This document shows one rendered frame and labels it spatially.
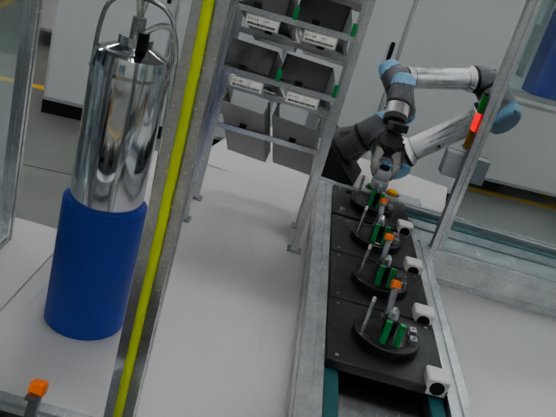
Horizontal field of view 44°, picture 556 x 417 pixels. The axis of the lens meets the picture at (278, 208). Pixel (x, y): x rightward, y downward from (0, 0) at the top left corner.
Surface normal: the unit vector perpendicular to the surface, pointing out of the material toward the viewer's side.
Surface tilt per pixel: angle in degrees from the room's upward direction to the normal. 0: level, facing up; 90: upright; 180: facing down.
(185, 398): 0
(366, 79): 90
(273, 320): 0
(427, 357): 0
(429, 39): 90
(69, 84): 90
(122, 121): 90
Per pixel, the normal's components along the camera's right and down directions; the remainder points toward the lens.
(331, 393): 0.26, -0.89
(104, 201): 0.14, 0.42
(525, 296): -0.09, 0.36
